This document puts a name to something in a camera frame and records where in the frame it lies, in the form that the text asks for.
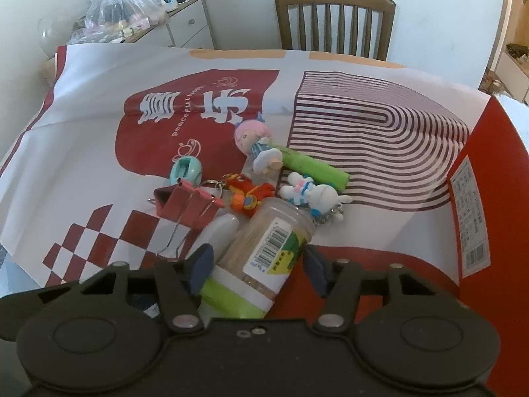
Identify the small white drawer cabinet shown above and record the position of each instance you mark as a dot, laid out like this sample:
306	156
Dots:
190	25

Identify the clear plastic bag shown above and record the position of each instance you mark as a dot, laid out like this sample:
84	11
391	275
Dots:
111	12

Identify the red white printed paper sheet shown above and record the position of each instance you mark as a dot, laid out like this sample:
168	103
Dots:
82	132

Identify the pink binder clip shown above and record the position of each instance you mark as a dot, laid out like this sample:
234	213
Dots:
182	206

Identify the white wall cabinet unit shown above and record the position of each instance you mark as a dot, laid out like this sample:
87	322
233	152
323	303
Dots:
514	68

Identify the red cardboard box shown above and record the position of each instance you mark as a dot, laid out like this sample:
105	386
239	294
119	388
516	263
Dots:
504	149

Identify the green tube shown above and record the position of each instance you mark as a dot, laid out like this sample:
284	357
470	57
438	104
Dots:
314	169

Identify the pink-haired doll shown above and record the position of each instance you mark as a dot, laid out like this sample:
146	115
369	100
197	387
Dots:
250	134

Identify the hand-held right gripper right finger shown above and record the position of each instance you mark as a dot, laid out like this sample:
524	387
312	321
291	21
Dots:
316	273

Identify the toothpick jar with green lid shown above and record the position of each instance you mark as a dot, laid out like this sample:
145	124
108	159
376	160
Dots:
264	240

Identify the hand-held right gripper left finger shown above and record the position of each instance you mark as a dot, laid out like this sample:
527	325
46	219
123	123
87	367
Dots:
202	269

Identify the white plastic bottle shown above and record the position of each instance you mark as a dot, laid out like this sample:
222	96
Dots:
219	227

